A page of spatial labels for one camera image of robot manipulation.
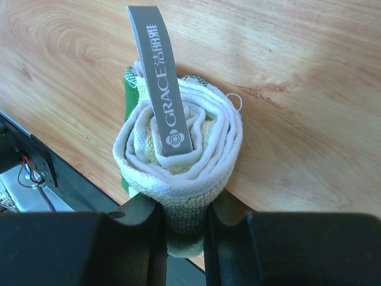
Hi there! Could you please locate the green patterned towel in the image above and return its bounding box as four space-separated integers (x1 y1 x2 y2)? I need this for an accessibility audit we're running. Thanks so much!
113 6 243 258

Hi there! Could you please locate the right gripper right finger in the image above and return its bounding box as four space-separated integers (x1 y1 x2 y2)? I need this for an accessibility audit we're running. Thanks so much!
204 190 264 285

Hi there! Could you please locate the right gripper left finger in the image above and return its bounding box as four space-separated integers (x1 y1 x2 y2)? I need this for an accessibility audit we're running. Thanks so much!
104 194 167 285

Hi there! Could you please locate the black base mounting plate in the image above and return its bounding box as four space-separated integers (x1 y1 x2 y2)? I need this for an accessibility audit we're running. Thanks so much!
1 113 205 285

